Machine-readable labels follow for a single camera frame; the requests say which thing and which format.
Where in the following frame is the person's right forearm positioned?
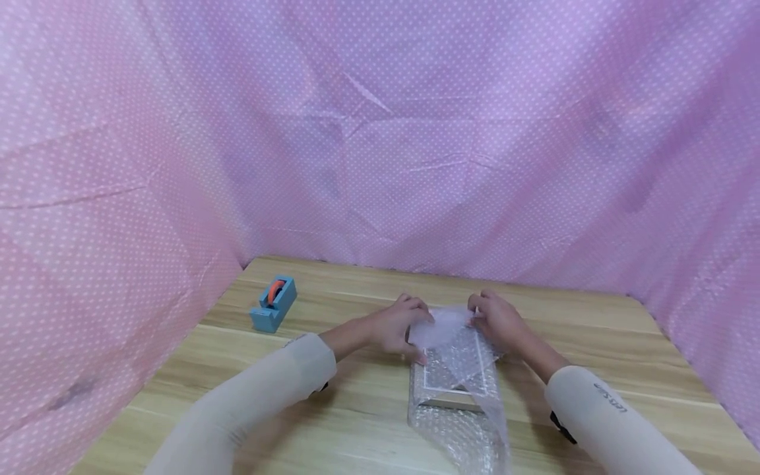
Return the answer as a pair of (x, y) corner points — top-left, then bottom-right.
(511, 325), (704, 475)

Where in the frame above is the picture frame with white border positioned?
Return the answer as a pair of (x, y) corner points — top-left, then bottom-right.
(414, 327), (499, 414)

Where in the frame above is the person's right hand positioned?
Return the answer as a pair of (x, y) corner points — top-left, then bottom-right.
(468, 289), (528, 353)

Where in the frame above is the person's left hand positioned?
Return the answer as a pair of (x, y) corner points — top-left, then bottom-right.
(369, 294), (435, 366)

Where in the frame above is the clear bubble wrap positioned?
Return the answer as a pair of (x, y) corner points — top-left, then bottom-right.
(407, 305), (511, 475)

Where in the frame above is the person's left forearm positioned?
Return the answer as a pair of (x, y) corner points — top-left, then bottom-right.
(144, 316), (373, 475)

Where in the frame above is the blue tape dispenser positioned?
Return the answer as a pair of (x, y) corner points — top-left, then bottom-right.
(249, 275), (298, 334)

